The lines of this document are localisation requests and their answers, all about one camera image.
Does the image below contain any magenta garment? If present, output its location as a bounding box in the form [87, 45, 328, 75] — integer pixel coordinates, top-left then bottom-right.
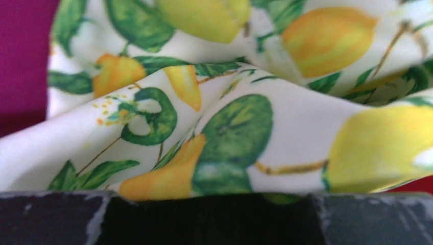
[1, 0, 59, 136]

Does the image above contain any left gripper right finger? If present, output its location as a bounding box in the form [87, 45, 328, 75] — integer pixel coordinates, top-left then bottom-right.
[311, 192, 432, 244]

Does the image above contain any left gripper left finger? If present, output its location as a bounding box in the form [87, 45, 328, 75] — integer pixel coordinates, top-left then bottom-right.
[1, 191, 112, 244]

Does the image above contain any lemon print garment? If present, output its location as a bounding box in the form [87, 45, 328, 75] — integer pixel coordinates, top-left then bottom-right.
[1, 1, 432, 201]

